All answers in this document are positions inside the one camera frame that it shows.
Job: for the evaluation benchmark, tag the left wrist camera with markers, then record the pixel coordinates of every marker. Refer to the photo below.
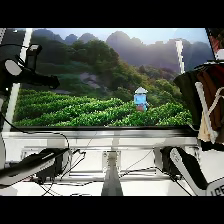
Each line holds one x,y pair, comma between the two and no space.
32,53

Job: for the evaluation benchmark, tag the black garment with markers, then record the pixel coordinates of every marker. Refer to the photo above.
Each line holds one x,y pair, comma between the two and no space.
188,96

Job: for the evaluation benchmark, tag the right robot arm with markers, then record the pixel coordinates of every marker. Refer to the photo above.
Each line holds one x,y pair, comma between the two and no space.
190,166

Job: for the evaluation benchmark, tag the silver frame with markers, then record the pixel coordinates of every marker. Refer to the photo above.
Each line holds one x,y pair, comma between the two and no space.
111,136

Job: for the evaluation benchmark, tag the cream garment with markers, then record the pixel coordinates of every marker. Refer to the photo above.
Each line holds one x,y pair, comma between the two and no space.
204,133

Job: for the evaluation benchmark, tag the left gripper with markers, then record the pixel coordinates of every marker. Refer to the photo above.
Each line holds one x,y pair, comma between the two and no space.
46,81

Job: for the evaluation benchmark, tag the red garment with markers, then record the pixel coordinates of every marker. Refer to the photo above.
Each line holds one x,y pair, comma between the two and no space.
218,39

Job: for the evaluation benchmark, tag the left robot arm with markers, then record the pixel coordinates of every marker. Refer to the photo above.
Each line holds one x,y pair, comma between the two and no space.
20,170

